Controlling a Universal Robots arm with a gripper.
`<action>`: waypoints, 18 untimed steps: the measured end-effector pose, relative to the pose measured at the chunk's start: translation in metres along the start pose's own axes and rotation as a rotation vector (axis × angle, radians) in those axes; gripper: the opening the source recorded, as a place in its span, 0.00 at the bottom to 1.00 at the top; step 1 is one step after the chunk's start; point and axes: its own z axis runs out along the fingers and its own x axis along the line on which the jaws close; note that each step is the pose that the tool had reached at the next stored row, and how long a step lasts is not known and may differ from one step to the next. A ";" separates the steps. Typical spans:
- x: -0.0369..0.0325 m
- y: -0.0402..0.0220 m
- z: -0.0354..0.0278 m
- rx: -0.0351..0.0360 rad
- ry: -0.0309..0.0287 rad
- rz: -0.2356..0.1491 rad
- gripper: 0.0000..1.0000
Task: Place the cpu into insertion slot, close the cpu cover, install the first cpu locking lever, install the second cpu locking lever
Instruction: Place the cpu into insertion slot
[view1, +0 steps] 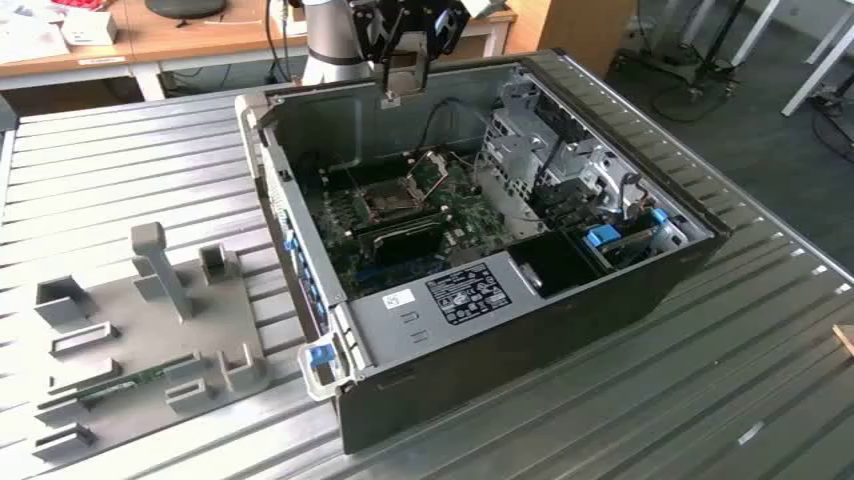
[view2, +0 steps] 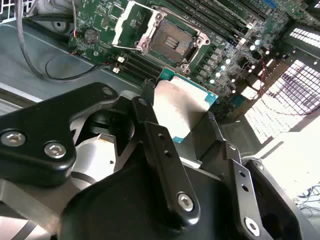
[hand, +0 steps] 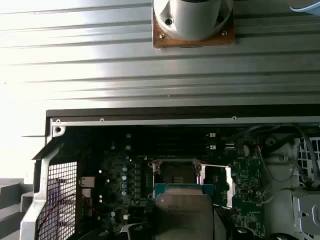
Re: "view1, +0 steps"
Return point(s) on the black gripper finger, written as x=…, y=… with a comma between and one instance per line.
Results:
x=390, y=70
x=426, y=70

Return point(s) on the silver CPU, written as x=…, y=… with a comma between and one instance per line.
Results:
x=406, y=82

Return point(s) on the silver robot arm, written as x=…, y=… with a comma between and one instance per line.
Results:
x=334, y=40

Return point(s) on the CPU socket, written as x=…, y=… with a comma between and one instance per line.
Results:
x=387, y=202

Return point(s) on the blue slot retainer clip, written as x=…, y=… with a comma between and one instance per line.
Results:
x=289, y=245

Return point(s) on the blue expansion slot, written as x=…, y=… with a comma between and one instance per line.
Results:
x=377, y=274

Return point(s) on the metal drive cage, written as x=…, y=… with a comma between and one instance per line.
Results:
x=514, y=145

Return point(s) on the wooden cabinet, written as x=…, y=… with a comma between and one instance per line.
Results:
x=581, y=35

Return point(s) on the wooden desk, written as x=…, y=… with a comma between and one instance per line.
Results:
x=201, y=40
x=101, y=50

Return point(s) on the green motherboard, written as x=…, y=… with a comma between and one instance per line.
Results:
x=467, y=220

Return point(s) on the green RAM stick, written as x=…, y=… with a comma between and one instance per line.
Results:
x=401, y=225
x=134, y=380

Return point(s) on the black round pad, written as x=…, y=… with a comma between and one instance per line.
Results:
x=183, y=7

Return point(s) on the black graphics card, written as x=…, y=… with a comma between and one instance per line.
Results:
x=407, y=247

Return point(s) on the hard disk in blue carrier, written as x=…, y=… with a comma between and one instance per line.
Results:
x=604, y=236

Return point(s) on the black wheeled stand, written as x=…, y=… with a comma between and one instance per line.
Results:
x=716, y=47

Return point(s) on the blue plastic clip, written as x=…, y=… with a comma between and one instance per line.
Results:
x=660, y=215

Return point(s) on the white cardboard box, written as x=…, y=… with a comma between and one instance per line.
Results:
x=90, y=27

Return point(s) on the red box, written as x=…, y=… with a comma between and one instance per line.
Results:
x=81, y=4

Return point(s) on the grey power supply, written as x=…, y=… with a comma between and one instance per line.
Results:
x=401, y=325

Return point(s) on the white paper sheets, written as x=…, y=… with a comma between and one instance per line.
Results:
x=27, y=35

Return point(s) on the blue case latch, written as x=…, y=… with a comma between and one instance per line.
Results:
x=321, y=356

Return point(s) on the black PC case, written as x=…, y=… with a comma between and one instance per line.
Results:
x=534, y=360

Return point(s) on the grey parts rack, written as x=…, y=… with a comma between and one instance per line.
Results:
x=154, y=340

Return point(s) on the wooden block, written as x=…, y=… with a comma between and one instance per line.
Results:
x=846, y=340

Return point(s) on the white table frame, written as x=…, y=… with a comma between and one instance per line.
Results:
x=756, y=30
x=820, y=80

